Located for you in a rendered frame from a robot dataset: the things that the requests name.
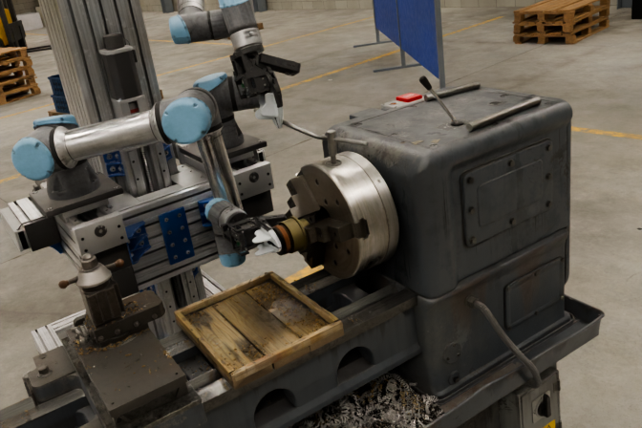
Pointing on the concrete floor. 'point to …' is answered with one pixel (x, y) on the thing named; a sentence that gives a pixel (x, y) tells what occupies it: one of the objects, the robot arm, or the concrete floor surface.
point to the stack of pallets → (16, 74)
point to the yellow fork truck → (10, 31)
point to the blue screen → (408, 5)
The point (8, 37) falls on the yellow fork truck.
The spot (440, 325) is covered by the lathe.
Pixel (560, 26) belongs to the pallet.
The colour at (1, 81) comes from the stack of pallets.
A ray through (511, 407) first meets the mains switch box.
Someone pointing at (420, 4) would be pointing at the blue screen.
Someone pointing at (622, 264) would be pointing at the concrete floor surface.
